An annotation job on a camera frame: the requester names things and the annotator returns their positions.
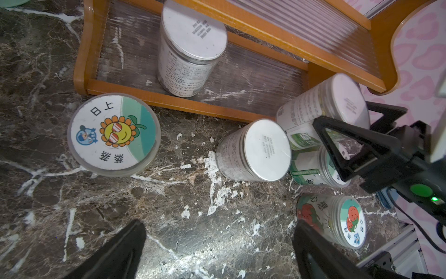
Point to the white-lid jar bottom left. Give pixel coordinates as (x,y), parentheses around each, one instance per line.
(190,46)

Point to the green label jar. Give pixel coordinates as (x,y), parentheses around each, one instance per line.
(338,97)

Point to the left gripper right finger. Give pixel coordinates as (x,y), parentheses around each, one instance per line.
(317,258)

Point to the green leaf lid seed jar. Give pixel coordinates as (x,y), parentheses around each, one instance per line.
(314,167)

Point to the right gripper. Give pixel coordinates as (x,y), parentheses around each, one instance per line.
(399,159)

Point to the tall white-lid seed jar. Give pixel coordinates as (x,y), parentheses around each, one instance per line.
(259,152)

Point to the sunflower lid seed jar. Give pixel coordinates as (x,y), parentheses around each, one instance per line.
(114,135)

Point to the tomato lid seed jar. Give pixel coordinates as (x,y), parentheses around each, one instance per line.
(338,218)

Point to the blue wallet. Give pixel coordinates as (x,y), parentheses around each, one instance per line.
(386,197)

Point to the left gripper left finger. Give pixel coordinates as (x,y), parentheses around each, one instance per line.
(118,258)

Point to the wooden three-tier shelf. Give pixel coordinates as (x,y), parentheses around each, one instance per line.
(276,51)

